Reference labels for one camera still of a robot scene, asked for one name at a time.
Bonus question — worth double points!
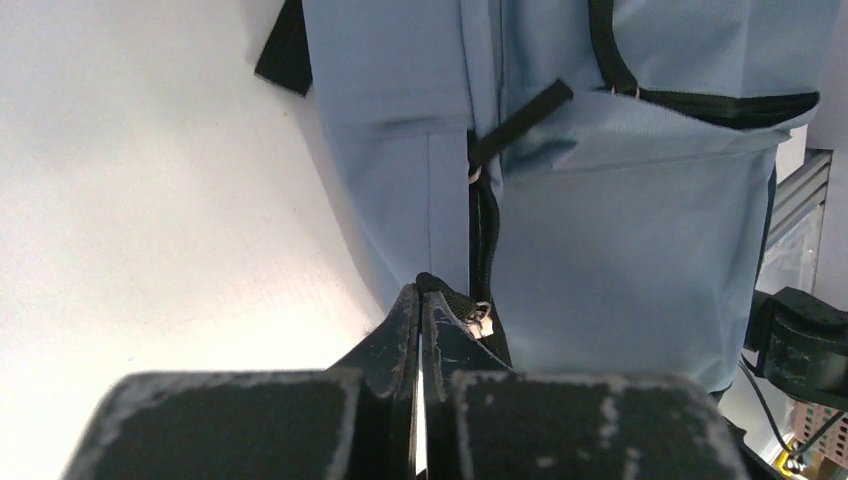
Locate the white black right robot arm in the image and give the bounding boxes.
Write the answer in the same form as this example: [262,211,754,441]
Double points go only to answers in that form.
[743,287,847,411]

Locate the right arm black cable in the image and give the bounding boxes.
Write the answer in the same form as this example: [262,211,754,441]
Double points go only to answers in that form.
[738,357,848,465]

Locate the blue student backpack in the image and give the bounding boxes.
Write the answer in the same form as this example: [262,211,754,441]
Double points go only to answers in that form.
[256,1,840,392]

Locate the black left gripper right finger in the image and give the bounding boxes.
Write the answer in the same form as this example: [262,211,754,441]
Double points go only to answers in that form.
[421,293,748,479]

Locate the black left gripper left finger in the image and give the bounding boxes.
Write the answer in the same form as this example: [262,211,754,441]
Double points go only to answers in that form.
[64,285,420,479]

